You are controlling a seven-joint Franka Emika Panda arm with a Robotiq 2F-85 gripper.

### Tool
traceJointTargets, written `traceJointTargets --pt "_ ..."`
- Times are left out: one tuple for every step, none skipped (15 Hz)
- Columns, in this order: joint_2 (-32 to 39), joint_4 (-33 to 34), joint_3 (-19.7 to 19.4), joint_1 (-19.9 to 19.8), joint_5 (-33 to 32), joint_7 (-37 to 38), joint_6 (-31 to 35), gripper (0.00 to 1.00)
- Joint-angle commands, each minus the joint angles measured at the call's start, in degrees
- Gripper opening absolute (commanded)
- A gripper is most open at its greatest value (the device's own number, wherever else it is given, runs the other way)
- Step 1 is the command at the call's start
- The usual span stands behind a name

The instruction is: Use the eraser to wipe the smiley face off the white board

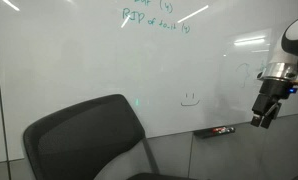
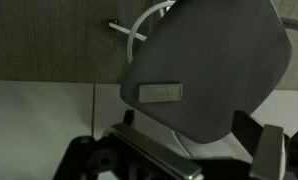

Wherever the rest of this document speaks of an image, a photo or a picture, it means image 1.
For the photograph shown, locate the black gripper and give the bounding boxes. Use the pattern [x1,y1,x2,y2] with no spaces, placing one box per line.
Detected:
[250,78,298,130]

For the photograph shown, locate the red capped marker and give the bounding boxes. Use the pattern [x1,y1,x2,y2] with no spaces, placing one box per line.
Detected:
[211,126,227,134]

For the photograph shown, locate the black marker tray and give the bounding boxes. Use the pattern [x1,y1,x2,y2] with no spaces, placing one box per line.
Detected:
[193,125,237,139]

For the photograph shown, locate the black mesh office chair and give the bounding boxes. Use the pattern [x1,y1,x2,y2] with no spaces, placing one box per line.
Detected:
[22,93,198,180]

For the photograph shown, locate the large white whiteboard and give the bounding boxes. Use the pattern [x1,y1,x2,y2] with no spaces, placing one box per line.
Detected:
[0,0,298,162]

